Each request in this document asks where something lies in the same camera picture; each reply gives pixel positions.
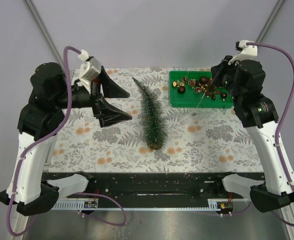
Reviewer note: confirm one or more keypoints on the floral paper mat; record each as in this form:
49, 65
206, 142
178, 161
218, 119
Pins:
214, 142

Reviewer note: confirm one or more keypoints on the brown bauble in tray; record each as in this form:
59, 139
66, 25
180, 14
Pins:
203, 80

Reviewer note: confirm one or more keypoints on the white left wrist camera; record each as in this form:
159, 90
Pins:
89, 70

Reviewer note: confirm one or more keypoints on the small green christmas tree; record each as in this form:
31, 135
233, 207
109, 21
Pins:
155, 131

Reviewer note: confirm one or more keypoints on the green plastic tray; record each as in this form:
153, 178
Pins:
189, 99

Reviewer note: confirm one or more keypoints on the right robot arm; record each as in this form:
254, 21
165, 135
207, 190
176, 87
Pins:
259, 117

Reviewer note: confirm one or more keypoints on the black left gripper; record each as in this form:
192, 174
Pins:
108, 114

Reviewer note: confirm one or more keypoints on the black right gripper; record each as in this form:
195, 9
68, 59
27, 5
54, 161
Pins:
218, 70

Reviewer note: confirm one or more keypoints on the dark brown bauble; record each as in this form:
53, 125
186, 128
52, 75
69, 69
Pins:
181, 89

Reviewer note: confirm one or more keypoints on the white slotted cable duct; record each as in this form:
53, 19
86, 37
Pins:
75, 205

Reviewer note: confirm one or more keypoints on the small dark bauble right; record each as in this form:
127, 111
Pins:
224, 95

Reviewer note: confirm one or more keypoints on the gold ribbed ornament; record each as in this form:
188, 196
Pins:
176, 84

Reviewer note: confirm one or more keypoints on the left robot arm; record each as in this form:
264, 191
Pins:
38, 125

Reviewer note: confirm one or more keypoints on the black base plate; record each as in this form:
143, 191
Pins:
174, 190

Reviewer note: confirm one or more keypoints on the frosted pine cone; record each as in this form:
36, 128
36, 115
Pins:
192, 83

